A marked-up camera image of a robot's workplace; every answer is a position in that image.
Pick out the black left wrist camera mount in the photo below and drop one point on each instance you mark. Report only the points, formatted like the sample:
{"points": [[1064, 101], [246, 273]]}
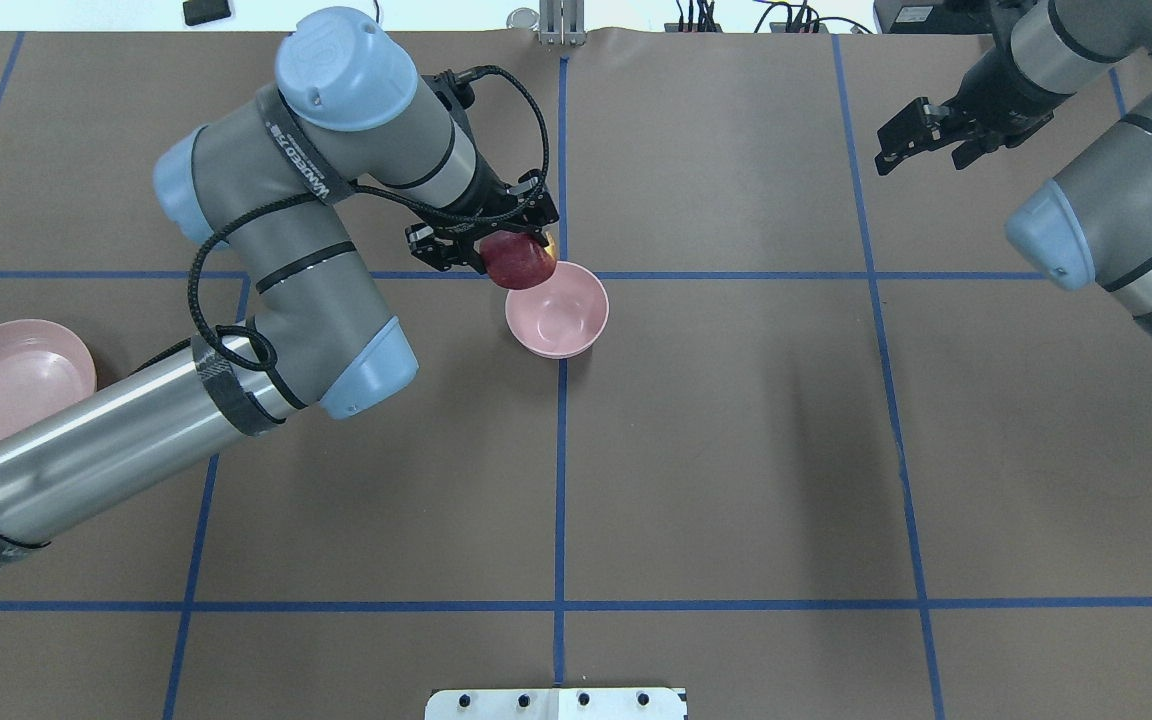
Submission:
{"points": [[453, 88]]}

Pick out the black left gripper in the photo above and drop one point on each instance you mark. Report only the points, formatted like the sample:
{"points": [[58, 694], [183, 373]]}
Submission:
{"points": [[489, 195]]}

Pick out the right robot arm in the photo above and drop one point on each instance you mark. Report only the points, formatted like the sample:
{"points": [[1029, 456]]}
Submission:
{"points": [[1092, 222]]}

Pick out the pink bowl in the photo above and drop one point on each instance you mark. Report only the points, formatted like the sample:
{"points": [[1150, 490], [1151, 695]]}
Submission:
{"points": [[562, 317]]}

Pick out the small black box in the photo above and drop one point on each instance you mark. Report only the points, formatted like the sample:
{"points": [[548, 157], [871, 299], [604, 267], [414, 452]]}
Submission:
{"points": [[196, 13]]}

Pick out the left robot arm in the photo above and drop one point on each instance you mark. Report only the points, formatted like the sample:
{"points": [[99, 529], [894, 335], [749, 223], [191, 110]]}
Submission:
{"points": [[285, 313]]}

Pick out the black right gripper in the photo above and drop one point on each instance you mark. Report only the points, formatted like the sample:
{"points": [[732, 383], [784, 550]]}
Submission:
{"points": [[998, 88]]}

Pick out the pink plate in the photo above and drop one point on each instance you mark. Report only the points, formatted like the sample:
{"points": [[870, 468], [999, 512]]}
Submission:
{"points": [[44, 367]]}

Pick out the red apple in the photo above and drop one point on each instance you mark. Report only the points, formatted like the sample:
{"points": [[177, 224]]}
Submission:
{"points": [[516, 260]]}

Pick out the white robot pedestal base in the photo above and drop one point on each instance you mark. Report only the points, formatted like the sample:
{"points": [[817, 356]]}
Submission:
{"points": [[559, 703]]}

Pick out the aluminium frame post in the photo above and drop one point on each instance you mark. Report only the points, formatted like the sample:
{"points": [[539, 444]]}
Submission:
{"points": [[561, 23]]}

